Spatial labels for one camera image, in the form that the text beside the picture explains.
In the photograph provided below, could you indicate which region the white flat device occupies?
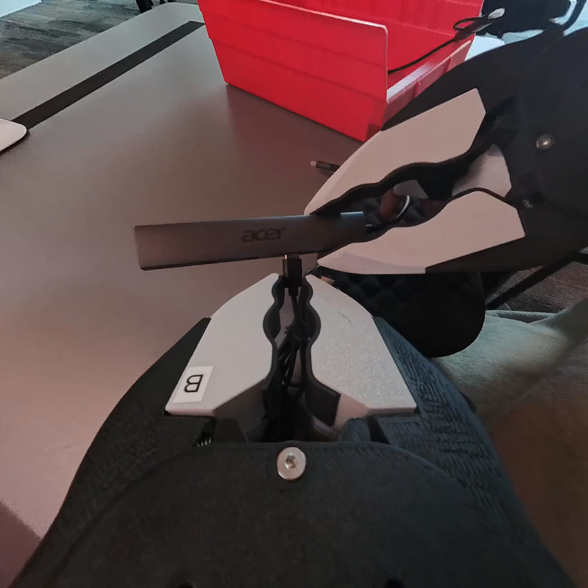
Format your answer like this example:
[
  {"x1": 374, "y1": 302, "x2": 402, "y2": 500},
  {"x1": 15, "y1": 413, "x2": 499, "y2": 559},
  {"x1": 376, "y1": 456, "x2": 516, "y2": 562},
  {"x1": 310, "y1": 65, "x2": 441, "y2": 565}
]
[{"x1": 0, "y1": 118, "x2": 28, "y2": 153}]

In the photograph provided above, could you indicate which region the thin black cable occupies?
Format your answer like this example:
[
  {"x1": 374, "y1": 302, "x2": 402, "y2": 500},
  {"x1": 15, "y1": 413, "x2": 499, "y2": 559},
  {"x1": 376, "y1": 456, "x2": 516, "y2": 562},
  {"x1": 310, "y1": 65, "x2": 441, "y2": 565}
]
[{"x1": 387, "y1": 7, "x2": 506, "y2": 74}]

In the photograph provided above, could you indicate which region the black metal frame bar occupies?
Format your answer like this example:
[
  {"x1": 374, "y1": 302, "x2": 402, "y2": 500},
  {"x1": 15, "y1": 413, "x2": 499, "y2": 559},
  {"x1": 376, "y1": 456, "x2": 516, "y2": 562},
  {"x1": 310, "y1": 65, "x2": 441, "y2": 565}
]
[{"x1": 484, "y1": 248, "x2": 588, "y2": 311}]

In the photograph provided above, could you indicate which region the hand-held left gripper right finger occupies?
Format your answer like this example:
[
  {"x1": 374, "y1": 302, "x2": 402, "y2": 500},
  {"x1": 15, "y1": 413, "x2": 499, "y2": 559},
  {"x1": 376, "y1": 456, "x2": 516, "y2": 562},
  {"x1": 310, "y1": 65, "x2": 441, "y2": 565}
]
[{"x1": 301, "y1": 274, "x2": 418, "y2": 437}]

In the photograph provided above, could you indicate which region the grey usb hub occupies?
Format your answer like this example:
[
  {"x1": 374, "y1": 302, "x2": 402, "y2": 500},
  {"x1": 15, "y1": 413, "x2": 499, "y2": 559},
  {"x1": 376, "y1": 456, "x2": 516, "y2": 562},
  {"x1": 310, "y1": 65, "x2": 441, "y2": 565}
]
[{"x1": 134, "y1": 211, "x2": 369, "y2": 271}]

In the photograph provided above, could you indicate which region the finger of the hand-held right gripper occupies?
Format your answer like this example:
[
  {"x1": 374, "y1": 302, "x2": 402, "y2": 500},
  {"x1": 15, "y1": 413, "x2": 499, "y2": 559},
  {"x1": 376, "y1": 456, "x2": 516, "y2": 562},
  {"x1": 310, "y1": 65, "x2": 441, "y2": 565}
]
[
  {"x1": 317, "y1": 190, "x2": 526, "y2": 275},
  {"x1": 304, "y1": 89, "x2": 512, "y2": 217}
]

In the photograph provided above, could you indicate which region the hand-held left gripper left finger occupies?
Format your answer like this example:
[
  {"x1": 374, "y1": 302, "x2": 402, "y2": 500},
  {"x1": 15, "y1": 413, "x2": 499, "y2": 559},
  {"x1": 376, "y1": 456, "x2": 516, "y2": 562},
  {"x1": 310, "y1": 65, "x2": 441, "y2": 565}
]
[{"x1": 164, "y1": 273, "x2": 295, "y2": 432}]

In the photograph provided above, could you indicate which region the black and white object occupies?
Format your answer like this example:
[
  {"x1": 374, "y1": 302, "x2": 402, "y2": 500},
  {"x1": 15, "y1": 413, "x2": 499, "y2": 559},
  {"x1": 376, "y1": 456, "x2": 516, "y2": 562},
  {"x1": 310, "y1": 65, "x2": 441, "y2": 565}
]
[{"x1": 482, "y1": 0, "x2": 588, "y2": 40}]

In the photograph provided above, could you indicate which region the black usb-c cable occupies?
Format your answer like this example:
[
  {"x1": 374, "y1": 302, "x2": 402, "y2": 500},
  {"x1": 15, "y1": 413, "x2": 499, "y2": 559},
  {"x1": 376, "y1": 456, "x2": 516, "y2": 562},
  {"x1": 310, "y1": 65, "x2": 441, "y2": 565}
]
[{"x1": 264, "y1": 253, "x2": 319, "y2": 442}]

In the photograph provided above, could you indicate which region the red plastic bin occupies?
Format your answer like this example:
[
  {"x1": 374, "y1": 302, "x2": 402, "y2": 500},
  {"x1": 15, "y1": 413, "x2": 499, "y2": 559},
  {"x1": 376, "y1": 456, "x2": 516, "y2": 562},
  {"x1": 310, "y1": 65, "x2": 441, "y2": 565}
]
[{"x1": 198, "y1": 0, "x2": 486, "y2": 142}]

